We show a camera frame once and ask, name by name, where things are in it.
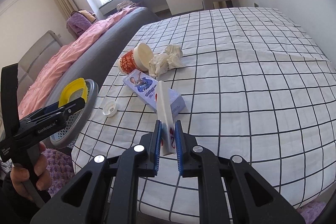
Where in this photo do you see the grey perforated trash basket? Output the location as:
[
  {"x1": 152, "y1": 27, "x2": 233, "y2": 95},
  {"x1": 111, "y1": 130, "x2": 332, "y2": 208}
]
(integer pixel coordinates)
[{"x1": 50, "y1": 78, "x2": 98, "y2": 148}]

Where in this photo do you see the purple knitted blanket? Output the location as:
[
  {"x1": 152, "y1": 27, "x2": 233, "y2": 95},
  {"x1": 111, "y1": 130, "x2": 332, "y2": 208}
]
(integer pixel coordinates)
[{"x1": 67, "y1": 9, "x2": 97, "y2": 39}]

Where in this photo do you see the white bottle cap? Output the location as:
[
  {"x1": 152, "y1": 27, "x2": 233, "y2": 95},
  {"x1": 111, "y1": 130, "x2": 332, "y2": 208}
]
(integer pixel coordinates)
[{"x1": 102, "y1": 101, "x2": 118, "y2": 118}]

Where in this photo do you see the black white checkered sheet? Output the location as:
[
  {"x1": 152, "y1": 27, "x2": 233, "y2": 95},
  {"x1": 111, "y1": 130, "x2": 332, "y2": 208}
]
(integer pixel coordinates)
[{"x1": 72, "y1": 7, "x2": 335, "y2": 223}]

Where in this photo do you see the purple fuzzy rug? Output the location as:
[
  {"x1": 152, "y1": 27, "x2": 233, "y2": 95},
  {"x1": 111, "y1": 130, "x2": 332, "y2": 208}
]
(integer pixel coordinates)
[{"x1": 43, "y1": 148, "x2": 75, "y2": 197}]

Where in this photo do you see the yellow plastic ring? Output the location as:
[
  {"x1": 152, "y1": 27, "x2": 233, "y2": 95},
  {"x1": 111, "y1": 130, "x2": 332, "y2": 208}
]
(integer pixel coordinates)
[{"x1": 58, "y1": 77, "x2": 88, "y2": 109}]

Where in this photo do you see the white tissue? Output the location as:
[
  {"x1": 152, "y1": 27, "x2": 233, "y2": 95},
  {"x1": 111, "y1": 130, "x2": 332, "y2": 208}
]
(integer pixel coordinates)
[{"x1": 149, "y1": 45, "x2": 185, "y2": 77}]

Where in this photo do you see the lavender cartoon rabbit box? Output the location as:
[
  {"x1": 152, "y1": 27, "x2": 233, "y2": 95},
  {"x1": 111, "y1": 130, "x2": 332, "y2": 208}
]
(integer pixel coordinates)
[{"x1": 123, "y1": 69, "x2": 186, "y2": 117}]

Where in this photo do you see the beige clothing on sill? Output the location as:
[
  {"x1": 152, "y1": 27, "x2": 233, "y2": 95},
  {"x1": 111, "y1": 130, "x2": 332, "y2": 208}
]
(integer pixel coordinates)
[{"x1": 116, "y1": 1, "x2": 137, "y2": 12}]

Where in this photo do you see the person's left hand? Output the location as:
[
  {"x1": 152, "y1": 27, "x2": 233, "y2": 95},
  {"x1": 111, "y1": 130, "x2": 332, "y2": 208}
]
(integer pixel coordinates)
[{"x1": 10, "y1": 141, "x2": 52, "y2": 201}]

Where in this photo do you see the pink duvet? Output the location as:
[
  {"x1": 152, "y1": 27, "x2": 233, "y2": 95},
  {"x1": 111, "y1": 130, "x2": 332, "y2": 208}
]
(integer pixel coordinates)
[{"x1": 18, "y1": 7, "x2": 136, "y2": 119}]

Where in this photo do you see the grey headboard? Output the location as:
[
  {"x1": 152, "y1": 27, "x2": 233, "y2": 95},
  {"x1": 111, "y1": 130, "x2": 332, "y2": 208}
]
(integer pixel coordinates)
[{"x1": 17, "y1": 31, "x2": 63, "y2": 104}]

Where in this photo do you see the grey bed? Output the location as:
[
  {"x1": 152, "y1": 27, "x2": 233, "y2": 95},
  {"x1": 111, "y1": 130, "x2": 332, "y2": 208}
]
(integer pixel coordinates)
[{"x1": 43, "y1": 7, "x2": 160, "y2": 106}]

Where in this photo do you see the red white paper cup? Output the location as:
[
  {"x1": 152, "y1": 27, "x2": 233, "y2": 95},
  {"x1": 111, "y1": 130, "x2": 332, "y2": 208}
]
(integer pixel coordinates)
[{"x1": 117, "y1": 43, "x2": 154, "y2": 75}]

